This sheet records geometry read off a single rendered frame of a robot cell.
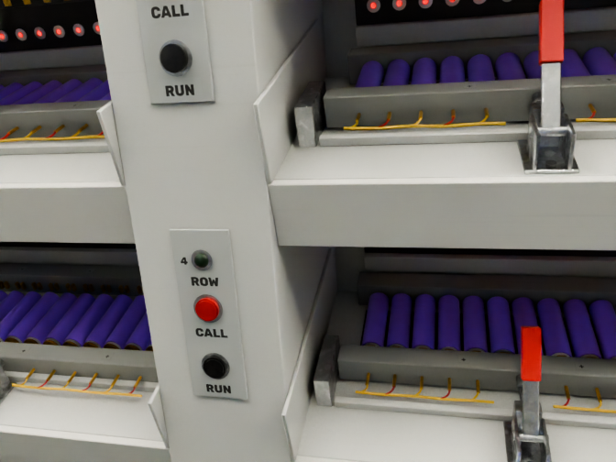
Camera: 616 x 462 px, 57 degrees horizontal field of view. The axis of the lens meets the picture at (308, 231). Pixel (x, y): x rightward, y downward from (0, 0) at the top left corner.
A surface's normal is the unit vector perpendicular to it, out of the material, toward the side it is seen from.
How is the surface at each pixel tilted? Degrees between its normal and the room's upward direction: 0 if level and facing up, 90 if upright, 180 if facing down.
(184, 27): 90
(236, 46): 90
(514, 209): 105
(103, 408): 15
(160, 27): 90
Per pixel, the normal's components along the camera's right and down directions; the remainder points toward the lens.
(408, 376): -0.19, 0.55
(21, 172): -0.12, -0.83
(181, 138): -0.22, 0.31
